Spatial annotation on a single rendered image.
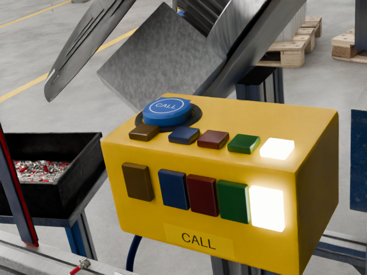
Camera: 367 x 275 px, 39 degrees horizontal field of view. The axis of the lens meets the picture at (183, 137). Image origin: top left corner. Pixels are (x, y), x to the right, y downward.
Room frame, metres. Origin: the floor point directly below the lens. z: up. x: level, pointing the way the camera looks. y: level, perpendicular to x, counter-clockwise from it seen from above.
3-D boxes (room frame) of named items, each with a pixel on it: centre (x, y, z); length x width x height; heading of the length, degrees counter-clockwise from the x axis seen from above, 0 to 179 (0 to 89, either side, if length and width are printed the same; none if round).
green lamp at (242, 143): (0.31, -0.04, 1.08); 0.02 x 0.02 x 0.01; 56
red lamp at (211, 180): (0.30, -0.01, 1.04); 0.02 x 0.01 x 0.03; 56
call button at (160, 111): (0.38, 0.01, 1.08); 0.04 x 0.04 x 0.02
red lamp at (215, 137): (0.32, -0.02, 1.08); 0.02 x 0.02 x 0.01; 56
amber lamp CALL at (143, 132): (0.35, 0.03, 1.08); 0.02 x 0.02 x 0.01; 56
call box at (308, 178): (0.35, -0.03, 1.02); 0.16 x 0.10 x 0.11; 56
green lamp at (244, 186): (0.29, -0.03, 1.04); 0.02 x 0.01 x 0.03; 56
